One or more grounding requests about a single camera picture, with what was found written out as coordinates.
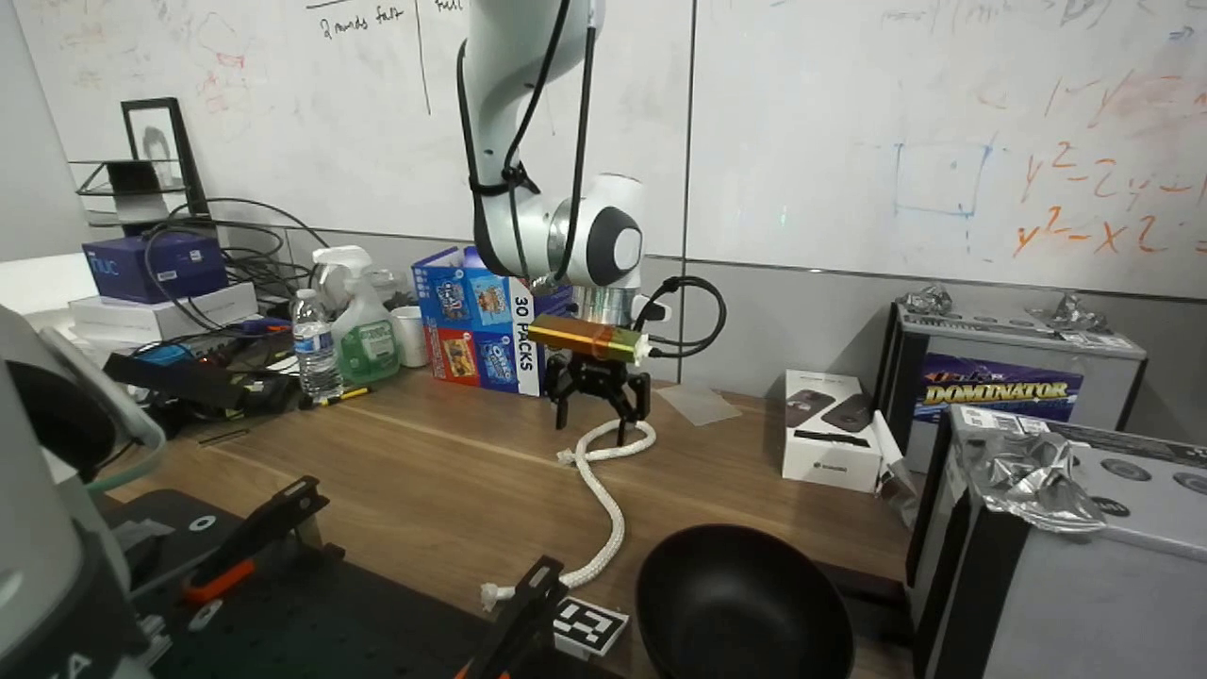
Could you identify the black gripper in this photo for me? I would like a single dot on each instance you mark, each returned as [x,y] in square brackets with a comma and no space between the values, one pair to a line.
[601,376]

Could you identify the white phone box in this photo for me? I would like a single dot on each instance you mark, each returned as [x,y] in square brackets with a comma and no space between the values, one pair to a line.
[831,440]

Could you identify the silver Dominator battery box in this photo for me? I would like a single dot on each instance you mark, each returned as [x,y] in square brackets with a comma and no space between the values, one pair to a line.
[1003,382]

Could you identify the flat white box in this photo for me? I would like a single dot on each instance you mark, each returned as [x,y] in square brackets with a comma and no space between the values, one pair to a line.
[152,314]

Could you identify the small dark blue box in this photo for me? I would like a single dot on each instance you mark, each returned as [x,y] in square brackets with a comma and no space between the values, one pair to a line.
[157,265]

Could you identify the plain silver battery box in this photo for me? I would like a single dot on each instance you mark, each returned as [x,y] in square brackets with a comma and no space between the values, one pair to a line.
[1081,591]

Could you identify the blue snack pack carton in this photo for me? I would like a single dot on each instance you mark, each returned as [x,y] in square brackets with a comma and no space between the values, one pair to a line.
[466,324]

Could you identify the black white fiducial marker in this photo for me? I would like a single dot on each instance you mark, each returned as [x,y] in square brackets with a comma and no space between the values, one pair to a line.
[589,626]

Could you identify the black bowl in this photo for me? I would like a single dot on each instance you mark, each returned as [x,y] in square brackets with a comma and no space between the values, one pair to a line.
[740,604]

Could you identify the green white packet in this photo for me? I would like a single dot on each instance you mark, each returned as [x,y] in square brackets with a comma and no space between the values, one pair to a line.
[362,341]

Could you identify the yellow pen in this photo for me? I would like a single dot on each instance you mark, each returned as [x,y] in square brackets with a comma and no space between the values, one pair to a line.
[339,396]

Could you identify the clear plastic water bottle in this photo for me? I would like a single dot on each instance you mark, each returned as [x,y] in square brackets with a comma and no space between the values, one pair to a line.
[314,352]

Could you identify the small crumpled foil piece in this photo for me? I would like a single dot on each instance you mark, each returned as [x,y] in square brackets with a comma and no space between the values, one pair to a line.
[928,304]
[1072,317]

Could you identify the black perforated base board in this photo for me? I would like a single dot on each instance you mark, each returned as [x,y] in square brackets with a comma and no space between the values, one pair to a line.
[314,626]

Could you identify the black tool pile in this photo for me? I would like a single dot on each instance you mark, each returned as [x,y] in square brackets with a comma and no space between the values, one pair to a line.
[202,372]

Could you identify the large crumpled foil wad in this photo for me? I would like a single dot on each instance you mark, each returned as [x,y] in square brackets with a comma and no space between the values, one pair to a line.
[1031,473]

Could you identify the gold wrist camera bar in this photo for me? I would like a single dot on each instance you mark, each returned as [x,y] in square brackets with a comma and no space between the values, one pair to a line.
[587,337]

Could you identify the black picture frame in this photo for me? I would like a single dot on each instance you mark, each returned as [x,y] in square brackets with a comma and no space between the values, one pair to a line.
[158,146]

